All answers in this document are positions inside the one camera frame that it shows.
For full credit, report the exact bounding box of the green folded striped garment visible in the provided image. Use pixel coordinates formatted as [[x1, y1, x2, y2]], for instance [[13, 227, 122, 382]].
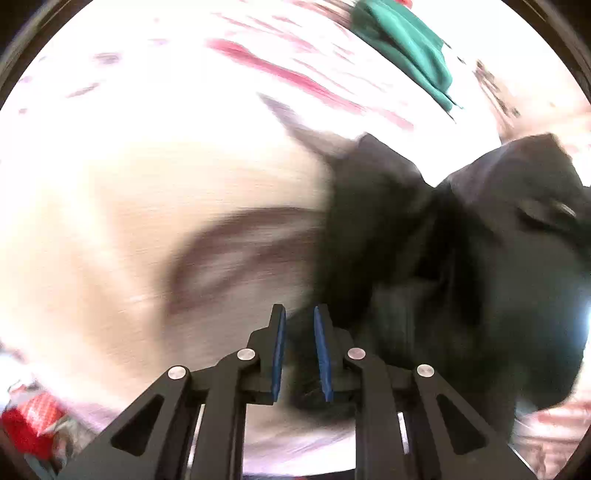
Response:
[[349, 0, 459, 113]]

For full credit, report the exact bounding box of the black leather jacket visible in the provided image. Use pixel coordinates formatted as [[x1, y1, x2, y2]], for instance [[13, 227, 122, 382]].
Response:
[[308, 134, 590, 428]]

